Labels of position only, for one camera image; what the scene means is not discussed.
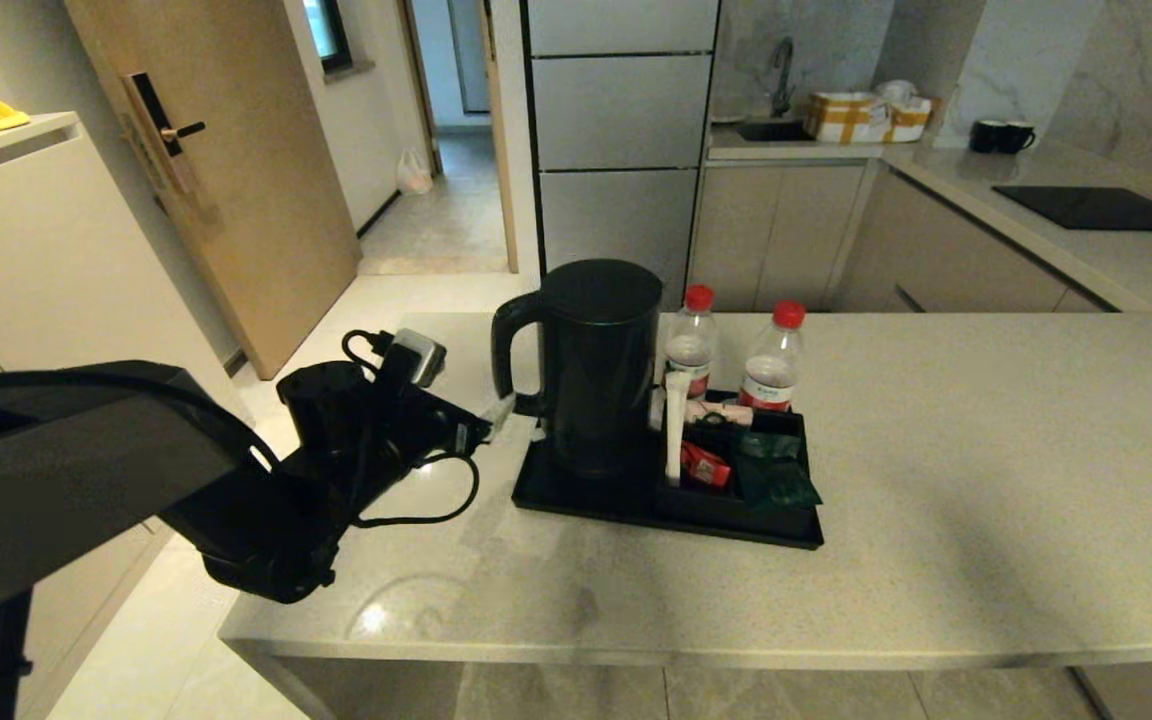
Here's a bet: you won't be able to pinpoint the black electric kettle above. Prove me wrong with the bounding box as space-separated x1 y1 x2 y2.
490 258 665 480

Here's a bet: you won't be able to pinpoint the clear water bottle red cap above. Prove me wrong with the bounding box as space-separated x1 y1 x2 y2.
736 300 807 413
648 284 720 433

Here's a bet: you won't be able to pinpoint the red snack packet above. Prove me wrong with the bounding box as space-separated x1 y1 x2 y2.
680 443 735 491

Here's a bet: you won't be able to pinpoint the teal plastic snack bag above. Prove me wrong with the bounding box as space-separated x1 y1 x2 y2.
736 431 803 461

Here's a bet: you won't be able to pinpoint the dark green packet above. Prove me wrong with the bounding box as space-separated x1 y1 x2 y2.
735 458 825 514

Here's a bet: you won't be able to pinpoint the long white paper sachet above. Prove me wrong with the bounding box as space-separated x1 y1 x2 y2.
663 372 690 489

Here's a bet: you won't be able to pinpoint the pink white sachet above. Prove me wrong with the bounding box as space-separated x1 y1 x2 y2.
686 400 755 428

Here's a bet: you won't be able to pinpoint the black rectangular serving tray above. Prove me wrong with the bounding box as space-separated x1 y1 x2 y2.
510 389 826 551

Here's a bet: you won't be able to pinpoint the black compartment organizer box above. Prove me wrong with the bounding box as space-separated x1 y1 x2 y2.
653 407 819 539

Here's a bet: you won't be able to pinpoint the white plastic shopping bag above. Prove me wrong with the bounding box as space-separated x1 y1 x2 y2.
396 146 434 195

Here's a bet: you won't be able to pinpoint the tall grey refrigerator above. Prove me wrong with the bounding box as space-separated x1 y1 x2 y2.
520 0 721 313

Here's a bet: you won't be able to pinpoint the light wooden door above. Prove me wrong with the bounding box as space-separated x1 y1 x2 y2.
64 0 364 379

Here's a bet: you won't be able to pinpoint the beige kitchen base cabinets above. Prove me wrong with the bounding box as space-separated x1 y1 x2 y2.
686 158 1117 313

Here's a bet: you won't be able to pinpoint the steel kitchen sink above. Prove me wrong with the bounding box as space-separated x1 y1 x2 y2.
736 118 817 143

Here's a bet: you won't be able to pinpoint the dark framed window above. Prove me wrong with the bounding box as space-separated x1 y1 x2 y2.
303 0 353 75

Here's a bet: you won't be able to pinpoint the beige storage cabinet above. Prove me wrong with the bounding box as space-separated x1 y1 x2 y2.
0 110 257 720

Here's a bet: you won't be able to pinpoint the chrome kitchen faucet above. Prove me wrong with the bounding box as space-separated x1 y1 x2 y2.
770 36 795 117

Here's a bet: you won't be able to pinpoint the cardboard box yellow tape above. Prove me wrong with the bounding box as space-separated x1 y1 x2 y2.
802 91 937 144

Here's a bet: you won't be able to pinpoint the black induction cooktop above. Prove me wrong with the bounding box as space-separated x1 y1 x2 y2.
991 185 1152 234

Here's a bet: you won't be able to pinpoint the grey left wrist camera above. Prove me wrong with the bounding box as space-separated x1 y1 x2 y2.
376 329 448 390

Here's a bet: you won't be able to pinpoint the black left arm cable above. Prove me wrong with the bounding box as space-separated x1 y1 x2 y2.
340 329 483 529

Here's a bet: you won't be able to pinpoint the black door lock handle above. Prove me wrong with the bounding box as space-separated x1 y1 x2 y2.
122 71 208 196

